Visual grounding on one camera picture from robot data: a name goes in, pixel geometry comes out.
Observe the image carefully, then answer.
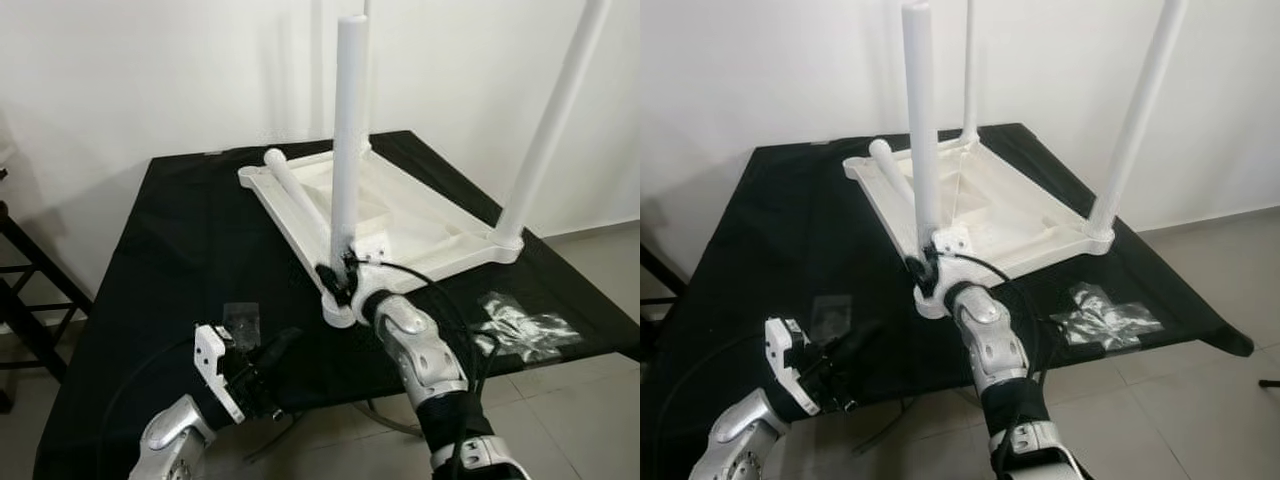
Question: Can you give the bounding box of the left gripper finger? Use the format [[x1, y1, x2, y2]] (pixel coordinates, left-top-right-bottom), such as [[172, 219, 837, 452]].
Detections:
[[835, 318, 888, 358], [250, 355, 293, 389], [255, 327, 304, 369]]

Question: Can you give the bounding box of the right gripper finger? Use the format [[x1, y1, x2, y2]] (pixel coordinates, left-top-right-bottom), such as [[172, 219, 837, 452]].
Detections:
[[315, 262, 351, 307], [904, 255, 937, 298]]

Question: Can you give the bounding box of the clear plastic bag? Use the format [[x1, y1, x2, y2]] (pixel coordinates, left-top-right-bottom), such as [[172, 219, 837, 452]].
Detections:
[[221, 301, 264, 348], [810, 294, 854, 337]]

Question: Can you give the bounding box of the black tablecloth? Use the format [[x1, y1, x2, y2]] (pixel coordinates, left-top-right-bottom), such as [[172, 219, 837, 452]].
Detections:
[[33, 128, 640, 480], [640, 122, 1256, 480]]

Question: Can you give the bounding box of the black wooden stool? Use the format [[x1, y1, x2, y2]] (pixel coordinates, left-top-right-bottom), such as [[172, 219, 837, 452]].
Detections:
[[640, 240, 693, 363], [0, 170, 93, 413]]

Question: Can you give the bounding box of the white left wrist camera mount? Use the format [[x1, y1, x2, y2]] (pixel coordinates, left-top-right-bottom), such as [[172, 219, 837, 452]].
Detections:
[[193, 322, 247, 426], [764, 316, 821, 416]]

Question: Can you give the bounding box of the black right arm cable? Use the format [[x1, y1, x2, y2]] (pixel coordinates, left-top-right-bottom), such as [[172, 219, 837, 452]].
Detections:
[[355, 258, 501, 480], [950, 250, 1066, 480]]

